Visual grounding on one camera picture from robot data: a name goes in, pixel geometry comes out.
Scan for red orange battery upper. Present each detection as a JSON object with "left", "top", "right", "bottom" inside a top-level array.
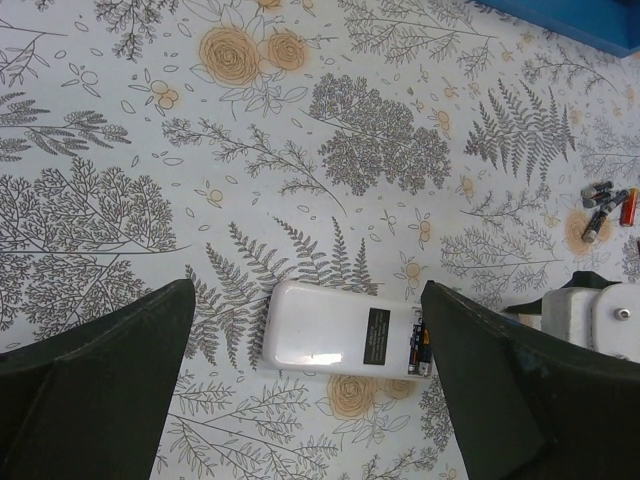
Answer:
[{"left": 619, "top": 188, "right": 639, "bottom": 227}]

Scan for black battery single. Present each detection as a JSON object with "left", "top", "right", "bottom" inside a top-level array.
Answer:
[{"left": 407, "top": 323, "right": 432, "bottom": 377}]

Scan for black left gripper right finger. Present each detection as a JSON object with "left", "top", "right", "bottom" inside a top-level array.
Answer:
[{"left": 421, "top": 281, "right": 639, "bottom": 479}]

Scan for white remote control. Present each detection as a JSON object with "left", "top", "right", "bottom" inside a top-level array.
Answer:
[{"left": 262, "top": 280, "right": 434, "bottom": 381}]

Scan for black battery top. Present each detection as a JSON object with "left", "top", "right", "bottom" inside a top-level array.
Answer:
[{"left": 581, "top": 181, "right": 614, "bottom": 199}]

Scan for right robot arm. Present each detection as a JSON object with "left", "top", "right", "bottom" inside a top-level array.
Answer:
[{"left": 503, "top": 271, "right": 639, "bottom": 363}]

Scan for black battery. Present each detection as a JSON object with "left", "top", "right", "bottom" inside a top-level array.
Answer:
[
  {"left": 582, "top": 189, "right": 629, "bottom": 243},
  {"left": 582, "top": 191, "right": 614, "bottom": 209},
  {"left": 581, "top": 181, "right": 614, "bottom": 199}
]

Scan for blue and yellow shelf unit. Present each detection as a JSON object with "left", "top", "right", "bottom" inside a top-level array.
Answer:
[{"left": 478, "top": 0, "right": 639, "bottom": 58}]

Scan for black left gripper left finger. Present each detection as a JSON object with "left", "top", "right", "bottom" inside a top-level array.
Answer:
[{"left": 1, "top": 279, "right": 195, "bottom": 479}]

